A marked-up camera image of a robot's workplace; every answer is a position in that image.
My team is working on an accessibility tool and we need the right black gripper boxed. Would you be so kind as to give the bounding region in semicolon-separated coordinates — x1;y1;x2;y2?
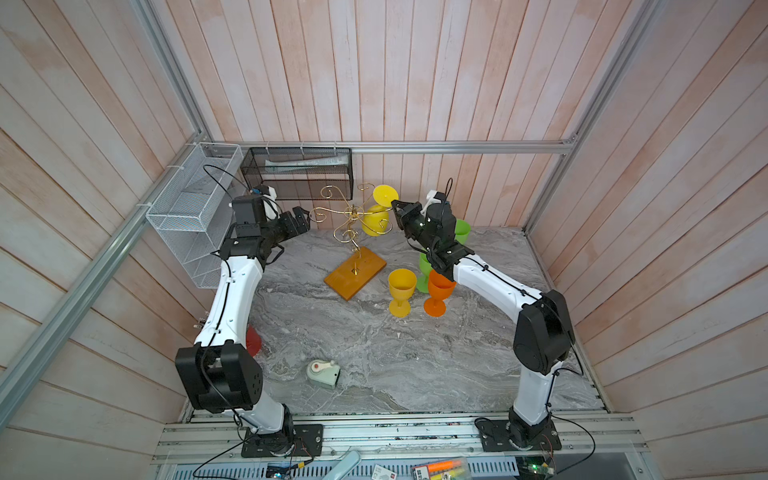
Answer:
392;200;439;261

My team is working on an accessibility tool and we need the yellow wine glass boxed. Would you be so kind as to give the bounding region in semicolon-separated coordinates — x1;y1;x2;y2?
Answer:
388;269;417;318
362;185;399;237

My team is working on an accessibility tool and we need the green wine glass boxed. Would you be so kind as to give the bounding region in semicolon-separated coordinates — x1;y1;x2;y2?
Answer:
454;219;471;245
416;253;432;294

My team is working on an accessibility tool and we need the gold rack with wooden base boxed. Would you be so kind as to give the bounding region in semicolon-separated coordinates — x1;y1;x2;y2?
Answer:
309;182;387;301

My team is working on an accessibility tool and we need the orange wine glass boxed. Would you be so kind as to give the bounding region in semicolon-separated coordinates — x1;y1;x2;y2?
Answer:
423;270;456;317

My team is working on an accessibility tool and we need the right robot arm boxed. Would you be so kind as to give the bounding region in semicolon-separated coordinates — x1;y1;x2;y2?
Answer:
391;193;575;450

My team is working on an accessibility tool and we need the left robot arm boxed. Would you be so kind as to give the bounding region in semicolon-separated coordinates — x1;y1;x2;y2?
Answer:
175;185;310;436

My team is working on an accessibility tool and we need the black mesh basket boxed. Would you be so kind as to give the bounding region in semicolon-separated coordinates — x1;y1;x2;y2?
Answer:
240;146;354;201

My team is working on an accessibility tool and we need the red pencil cup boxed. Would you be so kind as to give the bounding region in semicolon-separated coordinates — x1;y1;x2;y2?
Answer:
245;327;263;357

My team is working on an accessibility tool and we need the box of coloured items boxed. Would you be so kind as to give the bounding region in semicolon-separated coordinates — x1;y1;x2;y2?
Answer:
411;458;472;480

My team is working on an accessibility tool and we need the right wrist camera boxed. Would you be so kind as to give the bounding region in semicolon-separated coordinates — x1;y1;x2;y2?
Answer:
421;190;446;215

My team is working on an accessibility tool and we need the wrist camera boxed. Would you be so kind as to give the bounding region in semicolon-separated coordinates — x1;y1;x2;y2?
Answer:
252;184;279;209
421;190;446;215

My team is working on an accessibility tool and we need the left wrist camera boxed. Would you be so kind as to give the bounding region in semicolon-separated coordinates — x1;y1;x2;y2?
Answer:
252;184;279;209

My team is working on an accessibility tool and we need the white wire mesh shelf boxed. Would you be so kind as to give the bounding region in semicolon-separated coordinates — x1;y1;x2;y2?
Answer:
147;142;246;289

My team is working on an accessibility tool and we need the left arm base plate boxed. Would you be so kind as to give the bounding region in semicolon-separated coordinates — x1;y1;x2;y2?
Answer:
241;424;324;458

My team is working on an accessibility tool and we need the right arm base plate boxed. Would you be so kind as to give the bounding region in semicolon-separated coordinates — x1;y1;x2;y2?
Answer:
474;417;562;452

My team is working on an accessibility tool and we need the aluminium front rail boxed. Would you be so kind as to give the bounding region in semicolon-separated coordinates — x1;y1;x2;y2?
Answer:
151;410;649;464

